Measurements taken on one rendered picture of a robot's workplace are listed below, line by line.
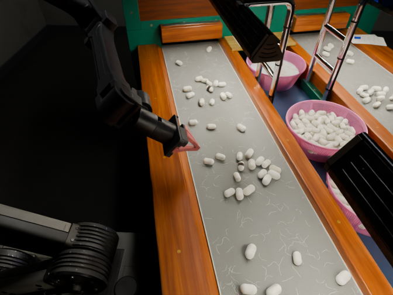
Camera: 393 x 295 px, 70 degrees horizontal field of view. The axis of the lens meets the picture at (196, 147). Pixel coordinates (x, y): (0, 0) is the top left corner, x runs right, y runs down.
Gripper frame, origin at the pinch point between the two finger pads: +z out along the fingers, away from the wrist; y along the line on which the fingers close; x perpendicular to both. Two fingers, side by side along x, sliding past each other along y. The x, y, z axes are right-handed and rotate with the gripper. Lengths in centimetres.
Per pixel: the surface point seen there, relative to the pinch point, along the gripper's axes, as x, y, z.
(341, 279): -9.2, -36.6, 24.5
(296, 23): -42, 80, 52
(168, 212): 12.9, -13.2, -2.0
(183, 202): 10.0, -11.0, 1.4
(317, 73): -34, 43, 52
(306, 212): -8.7, -18.8, 27.0
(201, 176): 7.5, -1.3, 8.1
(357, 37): -58, 71, 79
